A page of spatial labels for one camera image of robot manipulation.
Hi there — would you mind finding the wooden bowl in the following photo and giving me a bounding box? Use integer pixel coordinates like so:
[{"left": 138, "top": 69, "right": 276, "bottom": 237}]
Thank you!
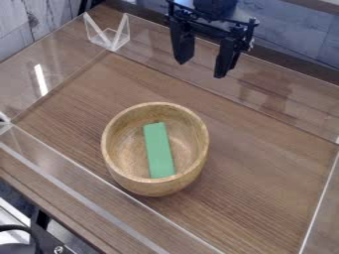
[{"left": 100, "top": 102, "right": 210, "bottom": 196}]

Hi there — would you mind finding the black table leg bracket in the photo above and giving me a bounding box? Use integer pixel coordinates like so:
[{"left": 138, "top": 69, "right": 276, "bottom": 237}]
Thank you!
[{"left": 31, "top": 209, "right": 78, "bottom": 254}]

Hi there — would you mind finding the black cable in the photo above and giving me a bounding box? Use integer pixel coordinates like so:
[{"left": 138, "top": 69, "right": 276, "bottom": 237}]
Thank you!
[{"left": 0, "top": 224, "right": 38, "bottom": 254}]

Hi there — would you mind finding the green stick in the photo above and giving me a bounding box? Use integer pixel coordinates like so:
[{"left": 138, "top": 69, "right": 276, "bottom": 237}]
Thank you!
[{"left": 143, "top": 122, "right": 175, "bottom": 179}]

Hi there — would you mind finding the clear acrylic tray wall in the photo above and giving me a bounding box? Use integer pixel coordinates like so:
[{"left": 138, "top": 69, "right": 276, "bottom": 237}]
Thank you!
[{"left": 0, "top": 112, "right": 338, "bottom": 254}]

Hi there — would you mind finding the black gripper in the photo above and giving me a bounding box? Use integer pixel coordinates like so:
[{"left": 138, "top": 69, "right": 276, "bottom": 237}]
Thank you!
[{"left": 166, "top": 0, "right": 259, "bottom": 78}]

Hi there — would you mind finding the clear acrylic corner bracket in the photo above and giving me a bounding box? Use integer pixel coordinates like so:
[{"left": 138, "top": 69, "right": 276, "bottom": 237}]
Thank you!
[{"left": 84, "top": 13, "right": 130, "bottom": 52}]

